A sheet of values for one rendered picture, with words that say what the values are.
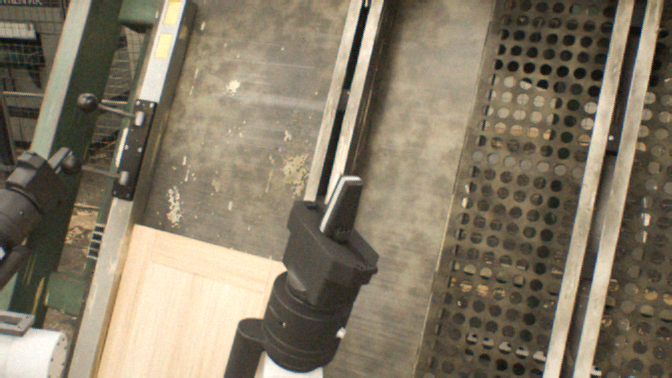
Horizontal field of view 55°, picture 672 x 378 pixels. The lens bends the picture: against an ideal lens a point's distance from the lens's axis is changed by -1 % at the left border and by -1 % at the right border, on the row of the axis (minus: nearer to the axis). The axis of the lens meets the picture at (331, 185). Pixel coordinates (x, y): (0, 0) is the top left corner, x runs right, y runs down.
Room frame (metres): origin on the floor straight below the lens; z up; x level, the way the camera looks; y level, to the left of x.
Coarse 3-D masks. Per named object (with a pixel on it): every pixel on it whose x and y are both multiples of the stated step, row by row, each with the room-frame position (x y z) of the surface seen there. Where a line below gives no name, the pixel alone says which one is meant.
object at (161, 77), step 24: (168, 0) 1.35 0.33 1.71; (168, 48) 1.29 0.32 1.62; (168, 72) 1.27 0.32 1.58; (144, 96) 1.25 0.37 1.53; (168, 96) 1.26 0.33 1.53; (144, 168) 1.18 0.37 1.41; (144, 192) 1.17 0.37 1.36; (120, 216) 1.13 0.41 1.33; (120, 240) 1.11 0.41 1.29; (96, 264) 1.10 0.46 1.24; (120, 264) 1.09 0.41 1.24; (96, 288) 1.07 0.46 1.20; (96, 312) 1.05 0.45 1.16; (96, 336) 1.02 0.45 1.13; (72, 360) 1.01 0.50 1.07; (96, 360) 1.01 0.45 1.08
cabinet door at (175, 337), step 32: (128, 256) 1.11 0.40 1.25; (160, 256) 1.08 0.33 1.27; (192, 256) 1.06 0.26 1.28; (224, 256) 1.03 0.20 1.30; (256, 256) 1.02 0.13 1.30; (128, 288) 1.07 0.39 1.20; (160, 288) 1.05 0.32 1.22; (192, 288) 1.03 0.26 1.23; (224, 288) 1.00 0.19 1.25; (256, 288) 0.98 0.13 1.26; (128, 320) 1.04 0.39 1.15; (160, 320) 1.02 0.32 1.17; (192, 320) 0.99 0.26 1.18; (224, 320) 0.97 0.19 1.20; (128, 352) 1.00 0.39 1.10; (160, 352) 0.98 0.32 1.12; (192, 352) 0.96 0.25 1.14; (224, 352) 0.94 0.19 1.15
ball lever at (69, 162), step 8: (64, 160) 1.10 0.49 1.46; (72, 160) 1.11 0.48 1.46; (80, 160) 1.12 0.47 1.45; (64, 168) 1.10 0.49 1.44; (72, 168) 1.10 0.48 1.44; (80, 168) 1.11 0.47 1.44; (88, 168) 1.13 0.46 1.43; (96, 168) 1.14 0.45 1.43; (112, 176) 1.15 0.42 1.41; (120, 176) 1.15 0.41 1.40; (128, 176) 1.16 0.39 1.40
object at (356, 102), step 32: (352, 0) 1.14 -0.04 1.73; (384, 0) 1.12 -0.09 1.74; (352, 32) 1.11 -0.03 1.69; (384, 32) 1.13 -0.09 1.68; (352, 64) 1.10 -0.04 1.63; (352, 96) 1.05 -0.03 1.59; (320, 128) 1.04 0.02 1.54; (352, 128) 1.02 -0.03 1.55; (320, 160) 1.01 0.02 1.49; (352, 160) 1.01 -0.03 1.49; (320, 192) 0.99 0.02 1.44
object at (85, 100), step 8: (80, 96) 1.17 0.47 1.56; (88, 96) 1.16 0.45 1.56; (80, 104) 1.15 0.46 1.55; (88, 104) 1.15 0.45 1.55; (96, 104) 1.17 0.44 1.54; (88, 112) 1.16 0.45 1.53; (112, 112) 1.19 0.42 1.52; (120, 112) 1.20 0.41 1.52; (136, 112) 1.22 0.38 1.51; (136, 120) 1.21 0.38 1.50
